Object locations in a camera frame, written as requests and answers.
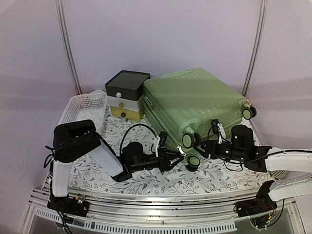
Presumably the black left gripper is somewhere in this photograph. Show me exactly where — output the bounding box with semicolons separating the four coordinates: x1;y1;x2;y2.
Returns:
131;148;184;173

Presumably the drawer cabinet with dark top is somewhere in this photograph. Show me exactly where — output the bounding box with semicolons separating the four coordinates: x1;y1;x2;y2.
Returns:
105;70;150;121

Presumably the green hard-shell suitcase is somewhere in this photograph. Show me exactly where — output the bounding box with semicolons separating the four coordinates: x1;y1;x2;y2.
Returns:
143;68;256;171

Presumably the white plastic mesh basket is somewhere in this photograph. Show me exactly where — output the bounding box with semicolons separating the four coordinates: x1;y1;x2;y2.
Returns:
58;90;107;132

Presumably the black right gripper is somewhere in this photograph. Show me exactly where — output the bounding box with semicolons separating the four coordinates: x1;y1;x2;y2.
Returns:
193;140;247;162

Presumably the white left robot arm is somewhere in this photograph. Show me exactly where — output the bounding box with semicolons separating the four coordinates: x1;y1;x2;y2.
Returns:
44;119;186;217

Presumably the aluminium front rail frame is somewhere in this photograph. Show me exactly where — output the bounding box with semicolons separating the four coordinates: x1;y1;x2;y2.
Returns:
19;183;307;234

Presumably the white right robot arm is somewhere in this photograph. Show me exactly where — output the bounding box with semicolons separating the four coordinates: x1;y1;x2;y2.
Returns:
191;119;312;217

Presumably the floral white tablecloth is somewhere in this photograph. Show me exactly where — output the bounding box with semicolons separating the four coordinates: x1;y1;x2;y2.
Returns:
68;104;271;197

